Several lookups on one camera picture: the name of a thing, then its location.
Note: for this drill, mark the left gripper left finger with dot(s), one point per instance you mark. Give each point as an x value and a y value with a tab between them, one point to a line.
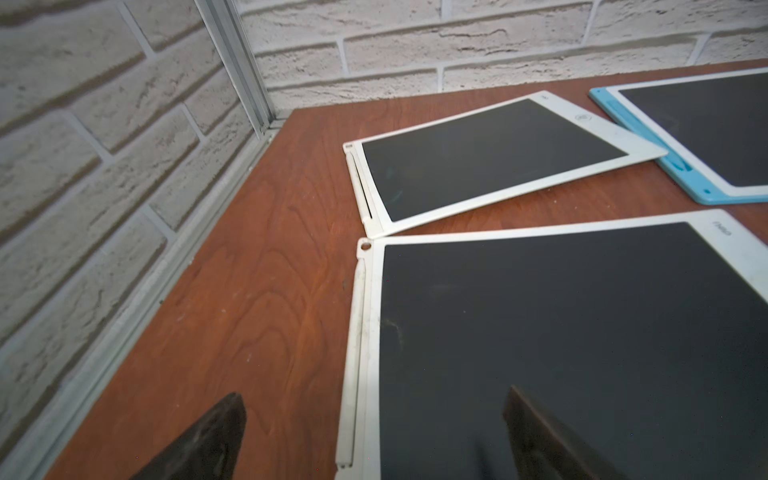
208	449

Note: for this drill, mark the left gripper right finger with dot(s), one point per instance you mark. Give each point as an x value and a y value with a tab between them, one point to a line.
544	447

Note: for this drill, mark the white drawing tablet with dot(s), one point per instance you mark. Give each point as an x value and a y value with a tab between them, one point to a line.
646	336
417	175

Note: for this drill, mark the blue-edged drawing tablet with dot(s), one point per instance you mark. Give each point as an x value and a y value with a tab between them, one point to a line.
713	127

